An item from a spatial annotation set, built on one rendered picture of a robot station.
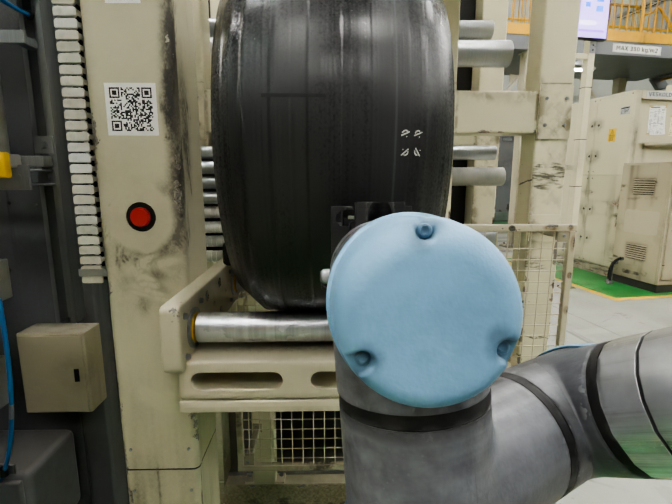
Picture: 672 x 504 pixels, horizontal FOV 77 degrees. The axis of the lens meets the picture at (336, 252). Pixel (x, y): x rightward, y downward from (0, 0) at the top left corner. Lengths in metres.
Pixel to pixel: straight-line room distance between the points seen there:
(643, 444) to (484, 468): 0.09
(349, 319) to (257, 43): 0.40
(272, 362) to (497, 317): 0.49
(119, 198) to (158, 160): 0.09
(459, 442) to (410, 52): 0.40
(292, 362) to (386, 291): 0.48
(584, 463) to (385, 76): 0.38
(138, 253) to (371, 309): 0.61
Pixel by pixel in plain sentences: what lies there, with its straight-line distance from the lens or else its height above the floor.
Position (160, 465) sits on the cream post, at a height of 0.63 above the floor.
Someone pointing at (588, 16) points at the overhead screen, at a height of 2.51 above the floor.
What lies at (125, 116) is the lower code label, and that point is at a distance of 0.73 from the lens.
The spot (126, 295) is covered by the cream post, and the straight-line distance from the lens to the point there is 0.76.
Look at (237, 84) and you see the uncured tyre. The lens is 0.50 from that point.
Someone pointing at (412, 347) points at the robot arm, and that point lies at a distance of 0.16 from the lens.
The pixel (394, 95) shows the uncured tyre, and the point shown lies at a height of 1.21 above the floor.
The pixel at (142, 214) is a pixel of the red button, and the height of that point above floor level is 1.06.
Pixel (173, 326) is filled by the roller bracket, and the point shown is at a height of 0.92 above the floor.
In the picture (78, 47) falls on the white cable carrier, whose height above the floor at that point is 1.31.
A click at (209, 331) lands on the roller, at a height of 0.90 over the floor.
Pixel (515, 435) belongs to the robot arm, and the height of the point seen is 1.00.
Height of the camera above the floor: 1.12
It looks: 10 degrees down
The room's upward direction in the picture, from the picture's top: straight up
